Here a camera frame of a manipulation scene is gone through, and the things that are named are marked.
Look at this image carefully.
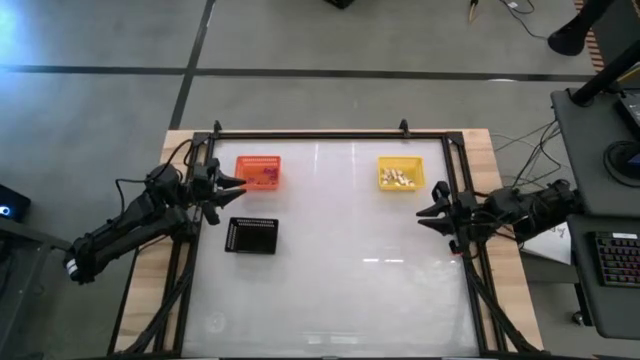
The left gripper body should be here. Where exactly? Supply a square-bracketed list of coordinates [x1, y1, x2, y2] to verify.
[187, 157, 222, 226]

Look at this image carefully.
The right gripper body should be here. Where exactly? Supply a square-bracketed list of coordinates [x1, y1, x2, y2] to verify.
[431, 180, 482, 254]

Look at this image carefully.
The orange plastic basket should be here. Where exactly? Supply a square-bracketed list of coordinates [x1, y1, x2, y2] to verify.
[234, 154, 282, 192]

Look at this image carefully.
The black plastic basket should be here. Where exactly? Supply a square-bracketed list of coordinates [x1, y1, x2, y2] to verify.
[223, 216, 280, 256]

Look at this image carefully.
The yellow plastic basket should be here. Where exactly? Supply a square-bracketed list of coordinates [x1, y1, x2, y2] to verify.
[376, 155, 426, 192]

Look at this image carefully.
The white paper sheet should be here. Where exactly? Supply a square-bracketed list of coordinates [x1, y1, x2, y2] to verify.
[522, 224, 572, 266]

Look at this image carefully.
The grey desk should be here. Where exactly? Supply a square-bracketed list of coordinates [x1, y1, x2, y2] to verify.
[549, 87, 640, 219]
[566, 214, 640, 341]

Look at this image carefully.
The backlit black keyboard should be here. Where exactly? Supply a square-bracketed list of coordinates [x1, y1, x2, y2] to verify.
[593, 231, 640, 289]

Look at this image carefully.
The black round object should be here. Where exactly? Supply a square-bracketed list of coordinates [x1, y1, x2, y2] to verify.
[602, 139, 640, 189]

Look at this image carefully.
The grey side table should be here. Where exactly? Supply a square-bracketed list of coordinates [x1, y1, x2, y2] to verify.
[0, 215, 83, 360]

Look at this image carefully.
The black device with blue light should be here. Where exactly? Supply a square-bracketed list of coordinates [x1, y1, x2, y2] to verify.
[0, 183, 33, 224]

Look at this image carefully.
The black diagonal pole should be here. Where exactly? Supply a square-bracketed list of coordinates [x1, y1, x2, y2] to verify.
[569, 37, 640, 107]

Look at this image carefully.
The black stand foot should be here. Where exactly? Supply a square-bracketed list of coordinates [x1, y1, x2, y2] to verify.
[547, 0, 617, 57]

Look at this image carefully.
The wooden slatted panel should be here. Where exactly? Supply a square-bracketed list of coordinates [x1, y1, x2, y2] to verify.
[573, 0, 607, 75]

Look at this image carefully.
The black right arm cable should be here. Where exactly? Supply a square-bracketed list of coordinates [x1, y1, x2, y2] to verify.
[469, 209, 519, 242]

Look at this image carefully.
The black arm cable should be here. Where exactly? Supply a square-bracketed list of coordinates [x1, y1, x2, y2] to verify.
[114, 138, 195, 214]
[469, 209, 519, 242]

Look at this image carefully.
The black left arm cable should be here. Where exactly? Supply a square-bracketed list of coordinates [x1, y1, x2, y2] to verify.
[114, 138, 195, 214]

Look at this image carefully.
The bundle of floor cables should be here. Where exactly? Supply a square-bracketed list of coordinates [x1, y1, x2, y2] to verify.
[489, 119, 574, 189]

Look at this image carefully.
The black floor cable with plug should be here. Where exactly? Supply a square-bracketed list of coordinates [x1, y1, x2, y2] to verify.
[497, 0, 550, 42]

